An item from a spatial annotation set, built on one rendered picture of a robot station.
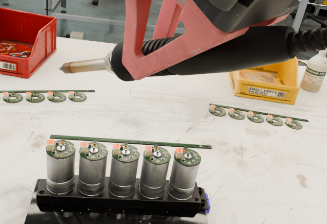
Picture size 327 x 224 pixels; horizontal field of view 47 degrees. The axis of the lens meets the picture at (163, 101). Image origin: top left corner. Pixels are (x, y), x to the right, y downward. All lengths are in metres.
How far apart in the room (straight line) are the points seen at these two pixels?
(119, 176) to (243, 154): 0.19
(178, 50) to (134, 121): 0.33
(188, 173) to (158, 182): 0.03
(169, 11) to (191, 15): 0.06
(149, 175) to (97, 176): 0.05
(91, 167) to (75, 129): 0.15
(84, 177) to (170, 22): 0.18
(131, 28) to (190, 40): 0.05
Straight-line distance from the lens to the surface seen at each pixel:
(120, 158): 0.33
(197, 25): 0.15
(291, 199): 0.44
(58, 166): 0.34
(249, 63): 0.17
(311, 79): 0.70
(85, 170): 0.34
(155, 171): 0.34
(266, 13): 0.17
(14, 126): 0.48
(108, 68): 0.24
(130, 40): 0.20
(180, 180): 0.35
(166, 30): 0.22
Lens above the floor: 1.02
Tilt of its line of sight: 29 degrees down
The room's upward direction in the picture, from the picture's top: 10 degrees clockwise
